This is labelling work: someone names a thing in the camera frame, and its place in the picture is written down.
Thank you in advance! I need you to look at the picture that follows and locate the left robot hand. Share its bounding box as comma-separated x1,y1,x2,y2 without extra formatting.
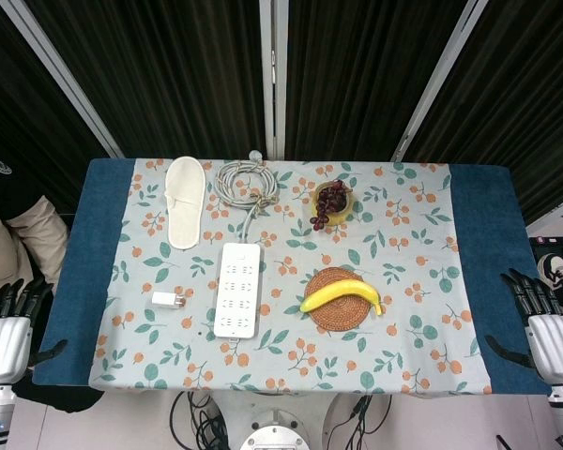
0,276,69,382

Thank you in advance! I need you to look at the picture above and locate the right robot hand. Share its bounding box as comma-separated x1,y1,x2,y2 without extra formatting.
485,267,563,384

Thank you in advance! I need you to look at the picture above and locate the white charger plug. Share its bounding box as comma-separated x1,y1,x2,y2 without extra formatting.
151,291,188,311

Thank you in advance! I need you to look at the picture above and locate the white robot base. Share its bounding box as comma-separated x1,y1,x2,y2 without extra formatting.
209,390,358,450

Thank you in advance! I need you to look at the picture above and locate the black and white sneaker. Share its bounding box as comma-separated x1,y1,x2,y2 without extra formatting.
536,252,563,316

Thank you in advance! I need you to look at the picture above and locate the black device with coloured lights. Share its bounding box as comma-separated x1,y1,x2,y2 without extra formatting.
528,235,563,264

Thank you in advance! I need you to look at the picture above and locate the person in beige jacket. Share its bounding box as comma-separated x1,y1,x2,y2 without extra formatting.
0,148,70,325

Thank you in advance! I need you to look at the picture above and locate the blue table cover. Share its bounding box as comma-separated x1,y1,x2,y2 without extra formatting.
31,157,563,397

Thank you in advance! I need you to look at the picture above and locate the round woven rattan coaster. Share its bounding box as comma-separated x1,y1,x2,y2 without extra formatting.
303,266,382,334

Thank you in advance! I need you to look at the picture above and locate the yellow banana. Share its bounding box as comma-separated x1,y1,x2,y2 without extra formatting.
299,278,385,317

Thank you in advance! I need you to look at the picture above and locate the white slipper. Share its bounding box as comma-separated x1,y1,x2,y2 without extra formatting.
164,156,207,251

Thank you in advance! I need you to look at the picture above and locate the white power strip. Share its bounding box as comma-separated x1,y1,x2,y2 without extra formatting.
213,242,263,339

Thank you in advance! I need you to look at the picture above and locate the yellow small dish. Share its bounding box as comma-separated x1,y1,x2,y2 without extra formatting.
312,183,358,228

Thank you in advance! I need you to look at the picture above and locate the floral printed tablecloth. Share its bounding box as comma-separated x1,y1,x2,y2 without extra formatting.
87,157,495,396

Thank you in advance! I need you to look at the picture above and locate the black pleated curtain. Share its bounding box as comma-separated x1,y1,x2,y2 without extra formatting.
402,0,563,227
284,0,471,163
0,0,112,218
22,0,268,161

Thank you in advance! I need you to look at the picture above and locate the dark purple grape bunch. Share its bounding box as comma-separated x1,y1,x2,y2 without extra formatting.
309,179,349,233

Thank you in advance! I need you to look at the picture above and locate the black floor cables bundle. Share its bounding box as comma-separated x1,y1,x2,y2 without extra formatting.
342,394,393,450
169,390,230,450

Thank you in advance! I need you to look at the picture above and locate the coiled grey power cable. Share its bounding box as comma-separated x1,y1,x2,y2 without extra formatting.
214,158,281,246

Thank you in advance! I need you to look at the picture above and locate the grey metal frame post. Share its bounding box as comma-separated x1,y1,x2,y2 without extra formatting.
257,0,290,161
390,0,491,163
0,0,126,159

